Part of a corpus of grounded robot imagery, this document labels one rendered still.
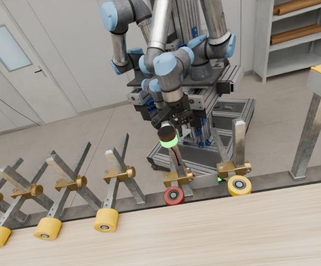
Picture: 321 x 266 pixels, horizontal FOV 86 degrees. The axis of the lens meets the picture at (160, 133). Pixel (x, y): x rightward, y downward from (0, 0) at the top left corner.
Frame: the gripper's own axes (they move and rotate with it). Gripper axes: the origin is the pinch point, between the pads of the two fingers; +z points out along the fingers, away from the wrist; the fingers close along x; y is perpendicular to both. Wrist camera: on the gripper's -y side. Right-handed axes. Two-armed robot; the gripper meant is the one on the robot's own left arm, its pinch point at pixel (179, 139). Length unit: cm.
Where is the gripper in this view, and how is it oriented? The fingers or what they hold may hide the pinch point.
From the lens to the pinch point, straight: 77.1
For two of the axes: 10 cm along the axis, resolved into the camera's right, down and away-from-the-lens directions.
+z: 2.7, 7.5, 6.0
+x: -3.4, -5.1, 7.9
